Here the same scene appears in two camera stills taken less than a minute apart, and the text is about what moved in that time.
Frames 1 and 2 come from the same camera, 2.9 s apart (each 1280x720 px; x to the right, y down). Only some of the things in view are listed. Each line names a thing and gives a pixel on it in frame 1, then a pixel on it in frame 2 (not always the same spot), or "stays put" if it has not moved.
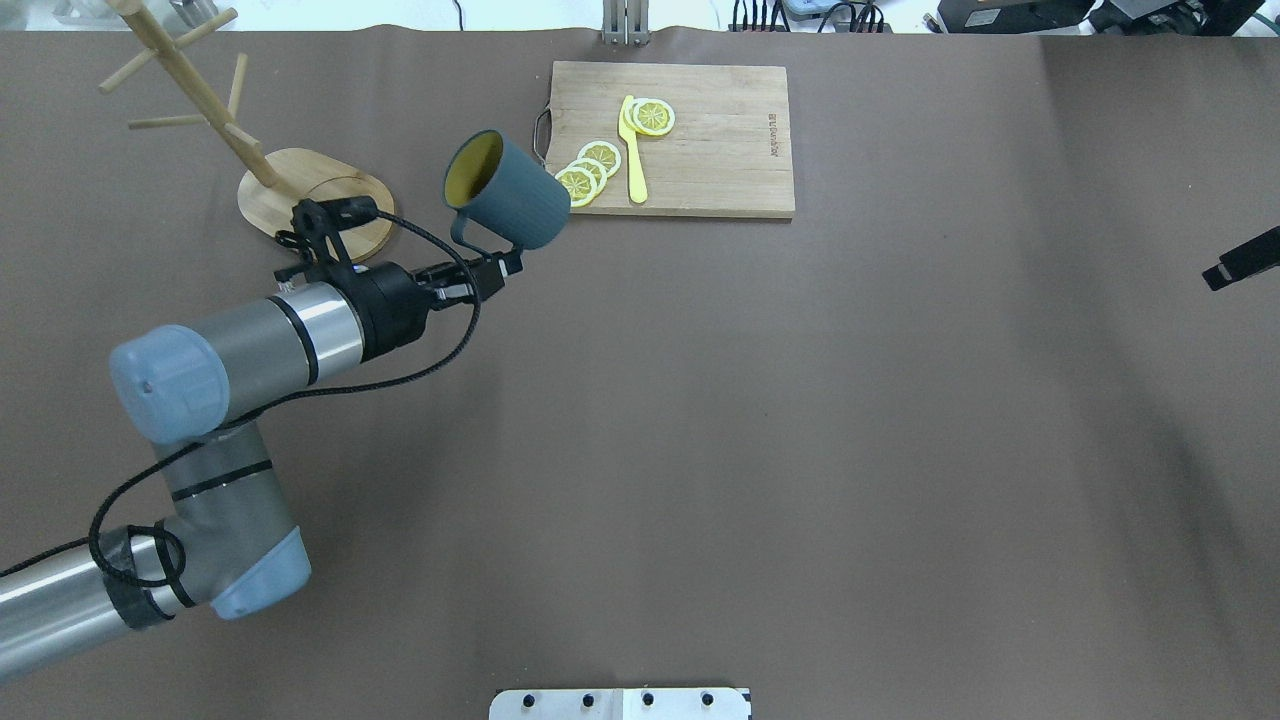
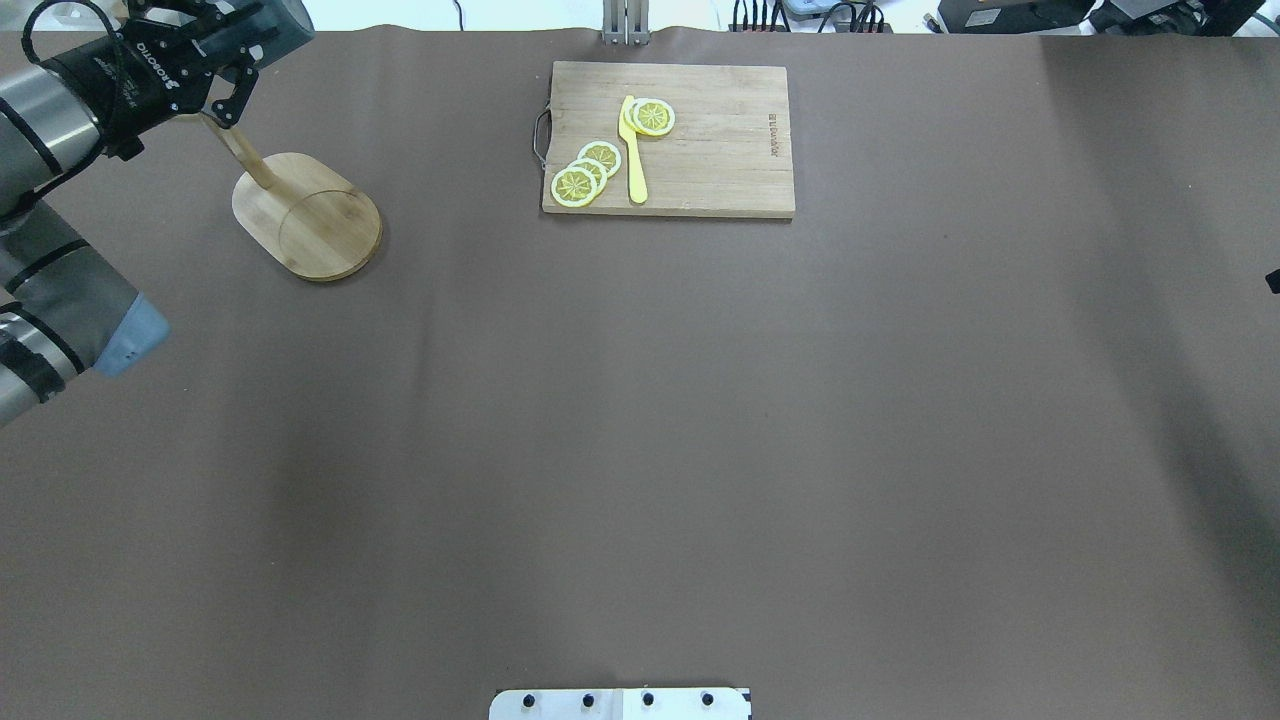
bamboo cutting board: [728, 153] stays put
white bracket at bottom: [619, 704] stays put
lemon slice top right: [654, 116] stays put
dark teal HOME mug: [505, 190] -> [278, 26]
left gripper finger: [486, 281] -> [228, 111]
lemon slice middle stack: [604, 153] stays put
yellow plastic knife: [628, 132] stays put
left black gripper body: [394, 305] -> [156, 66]
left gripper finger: [510, 262] -> [221, 12]
